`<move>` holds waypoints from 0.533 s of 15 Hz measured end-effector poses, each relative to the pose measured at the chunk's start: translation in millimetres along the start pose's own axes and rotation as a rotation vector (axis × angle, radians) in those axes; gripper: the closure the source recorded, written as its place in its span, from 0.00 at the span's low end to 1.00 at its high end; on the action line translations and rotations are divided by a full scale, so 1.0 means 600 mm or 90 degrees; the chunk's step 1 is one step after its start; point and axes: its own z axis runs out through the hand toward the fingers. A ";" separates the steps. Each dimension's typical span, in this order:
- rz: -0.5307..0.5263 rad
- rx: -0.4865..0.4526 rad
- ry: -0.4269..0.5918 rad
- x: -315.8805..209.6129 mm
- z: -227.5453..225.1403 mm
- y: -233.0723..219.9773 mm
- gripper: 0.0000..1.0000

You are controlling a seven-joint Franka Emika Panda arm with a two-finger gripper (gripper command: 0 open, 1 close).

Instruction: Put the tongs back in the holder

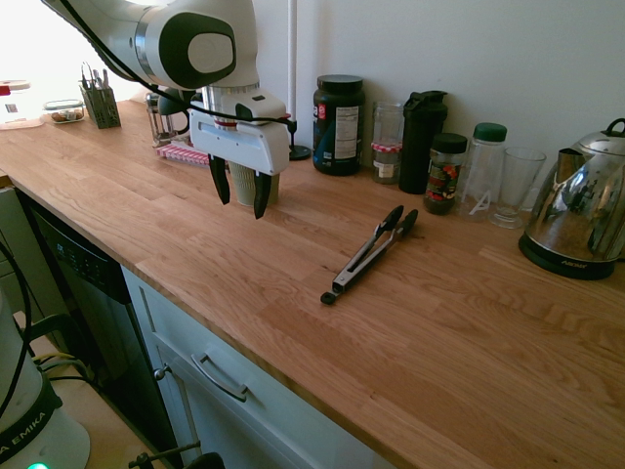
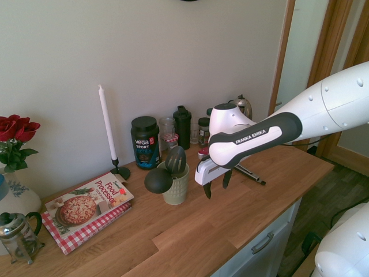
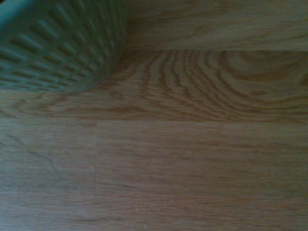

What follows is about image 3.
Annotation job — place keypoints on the green textured utensil holder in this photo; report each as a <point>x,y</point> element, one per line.
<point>53,43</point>

